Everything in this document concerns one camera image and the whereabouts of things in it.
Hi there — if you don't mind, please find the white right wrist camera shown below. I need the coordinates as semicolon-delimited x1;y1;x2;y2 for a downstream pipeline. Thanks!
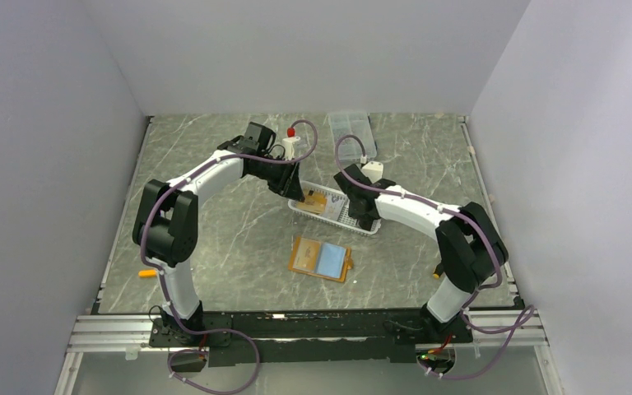
360;161;383;184

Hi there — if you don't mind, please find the white plastic basket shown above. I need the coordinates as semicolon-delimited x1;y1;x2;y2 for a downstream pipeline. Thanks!
288;181;381;235

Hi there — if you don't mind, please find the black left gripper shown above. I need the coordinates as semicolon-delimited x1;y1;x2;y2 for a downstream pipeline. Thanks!
250;155;305;203

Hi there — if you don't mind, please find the orange leather card holder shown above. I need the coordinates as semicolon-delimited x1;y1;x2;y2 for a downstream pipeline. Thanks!
287;236;354;283

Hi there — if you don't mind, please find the silver card stack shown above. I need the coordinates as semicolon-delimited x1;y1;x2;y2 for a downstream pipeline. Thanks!
322;195;347;221

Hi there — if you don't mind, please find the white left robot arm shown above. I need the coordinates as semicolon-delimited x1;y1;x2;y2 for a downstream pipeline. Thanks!
132;122;308;346

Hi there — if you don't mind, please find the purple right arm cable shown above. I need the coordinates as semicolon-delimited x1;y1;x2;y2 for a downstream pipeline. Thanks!
333;133;537;382

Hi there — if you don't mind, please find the orange handled small tool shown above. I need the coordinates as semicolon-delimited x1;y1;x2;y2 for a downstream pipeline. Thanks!
138;269;157;278

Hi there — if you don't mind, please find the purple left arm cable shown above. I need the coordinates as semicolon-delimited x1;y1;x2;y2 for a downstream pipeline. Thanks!
138;118;318;395

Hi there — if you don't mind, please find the aluminium frame rail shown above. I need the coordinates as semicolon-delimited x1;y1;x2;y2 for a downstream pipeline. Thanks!
65;310;550;356

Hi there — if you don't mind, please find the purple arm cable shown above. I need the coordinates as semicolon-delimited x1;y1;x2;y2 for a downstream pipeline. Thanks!
138;118;318;395
333;133;537;382

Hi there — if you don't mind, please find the clear plastic screw box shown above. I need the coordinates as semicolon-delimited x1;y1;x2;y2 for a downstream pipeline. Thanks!
328;111;378;162

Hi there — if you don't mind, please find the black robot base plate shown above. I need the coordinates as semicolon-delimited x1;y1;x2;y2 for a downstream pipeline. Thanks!
148;308;473;367

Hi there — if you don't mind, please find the yellow tipped black screwdriver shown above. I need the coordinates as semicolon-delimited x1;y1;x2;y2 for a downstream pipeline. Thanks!
433;263;444;279

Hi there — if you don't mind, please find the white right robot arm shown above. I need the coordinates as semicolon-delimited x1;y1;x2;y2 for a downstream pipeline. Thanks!
333;165;509;342

